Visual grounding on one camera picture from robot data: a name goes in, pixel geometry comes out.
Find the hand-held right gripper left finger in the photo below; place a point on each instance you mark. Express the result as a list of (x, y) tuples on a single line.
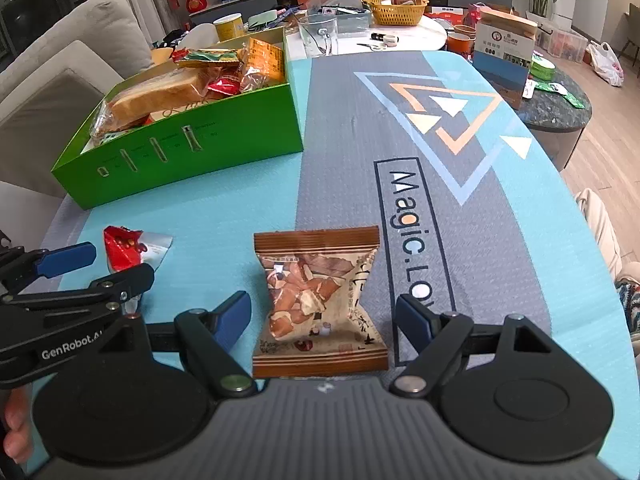
[(232, 317)]

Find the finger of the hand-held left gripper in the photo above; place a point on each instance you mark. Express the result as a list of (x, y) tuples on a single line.
[(65, 260), (125, 280)]

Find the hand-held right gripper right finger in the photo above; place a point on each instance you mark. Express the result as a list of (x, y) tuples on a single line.
[(412, 317)]

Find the red white snack packet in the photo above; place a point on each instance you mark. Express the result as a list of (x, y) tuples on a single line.
[(130, 245)]

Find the brown snack packet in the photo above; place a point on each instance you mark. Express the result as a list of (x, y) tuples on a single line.
[(320, 305)]

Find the green cardboard box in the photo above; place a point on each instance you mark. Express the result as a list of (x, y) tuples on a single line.
[(200, 145)]

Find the person's left hand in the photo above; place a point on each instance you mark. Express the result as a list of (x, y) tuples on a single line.
[(17, 430)]

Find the printed table mat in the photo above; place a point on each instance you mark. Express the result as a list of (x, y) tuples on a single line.
[(350, 160)]

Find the light grey sofa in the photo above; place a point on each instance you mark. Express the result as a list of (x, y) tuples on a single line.
[(60, 85)]

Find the bread loaf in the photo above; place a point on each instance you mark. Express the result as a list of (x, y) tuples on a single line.
[(155, 95)]

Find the cream trouser leg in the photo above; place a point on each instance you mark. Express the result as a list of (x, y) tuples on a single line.
[(597, 230)]

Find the patterned knit cloth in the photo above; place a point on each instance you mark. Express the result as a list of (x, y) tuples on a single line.
[(630, 305)]

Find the small red candy packet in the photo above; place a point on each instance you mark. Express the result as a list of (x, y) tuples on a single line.
[(222, 85)]

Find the yellow cushion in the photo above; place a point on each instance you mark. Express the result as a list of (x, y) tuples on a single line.
[(162, 56)]

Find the green red snack packet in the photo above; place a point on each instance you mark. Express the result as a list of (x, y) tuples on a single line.
[(207, 55)]

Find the dark clothes pile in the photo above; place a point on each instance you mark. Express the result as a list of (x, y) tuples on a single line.
[(176, 37)]

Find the dark marble side table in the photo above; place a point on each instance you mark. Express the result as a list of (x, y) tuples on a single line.
[(560, 115)]

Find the dark framed window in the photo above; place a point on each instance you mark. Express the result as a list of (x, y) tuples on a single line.
[(30, 10)]

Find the orange label snack packet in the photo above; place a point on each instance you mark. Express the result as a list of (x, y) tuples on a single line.
[(265, 60)]

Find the green sachet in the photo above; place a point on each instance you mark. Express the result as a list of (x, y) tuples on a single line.
[(575, 100)]

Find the yellow canister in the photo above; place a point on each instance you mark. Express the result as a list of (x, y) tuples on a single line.
[(230, 27)]

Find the scissors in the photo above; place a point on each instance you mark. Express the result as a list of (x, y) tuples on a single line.
[(372, 46)]

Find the round white table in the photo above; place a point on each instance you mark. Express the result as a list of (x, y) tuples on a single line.
[(420, 40)]

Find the white tape roll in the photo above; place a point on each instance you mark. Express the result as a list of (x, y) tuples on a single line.
[(391, 39)]

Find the green tape roll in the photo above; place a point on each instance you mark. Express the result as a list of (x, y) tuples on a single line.
[(542, 66)]

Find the mint green pouch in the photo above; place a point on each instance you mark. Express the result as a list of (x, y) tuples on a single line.
[(264, 19)]

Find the glass cup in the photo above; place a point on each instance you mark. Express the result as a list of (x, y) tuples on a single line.
[(320, 35)]

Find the grey blue tray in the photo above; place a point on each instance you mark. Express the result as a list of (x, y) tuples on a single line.
[(355, 20)]

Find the yellow woven basket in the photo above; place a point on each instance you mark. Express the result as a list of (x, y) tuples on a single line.
[(395, 14)]

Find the clear storage box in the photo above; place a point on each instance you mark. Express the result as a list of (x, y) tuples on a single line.
[(565, 45)]

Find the white plastic bag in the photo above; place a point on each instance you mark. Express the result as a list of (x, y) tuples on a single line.
[(605, 62)]

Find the white air purifier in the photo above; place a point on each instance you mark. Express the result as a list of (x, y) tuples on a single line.
[(564, 10)]

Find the grey dining chair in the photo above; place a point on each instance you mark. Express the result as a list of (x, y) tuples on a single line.
[(632, 27)]

